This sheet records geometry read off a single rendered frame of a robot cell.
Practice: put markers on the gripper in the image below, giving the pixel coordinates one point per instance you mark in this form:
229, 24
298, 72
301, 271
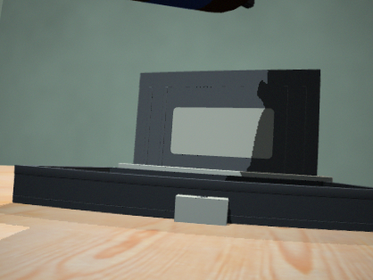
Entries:
249, 4

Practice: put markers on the brown bottle with blue label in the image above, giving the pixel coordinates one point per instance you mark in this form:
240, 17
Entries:
216, 6

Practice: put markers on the dark grey tray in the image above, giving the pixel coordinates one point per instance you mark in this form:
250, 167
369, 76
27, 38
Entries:
152, 193

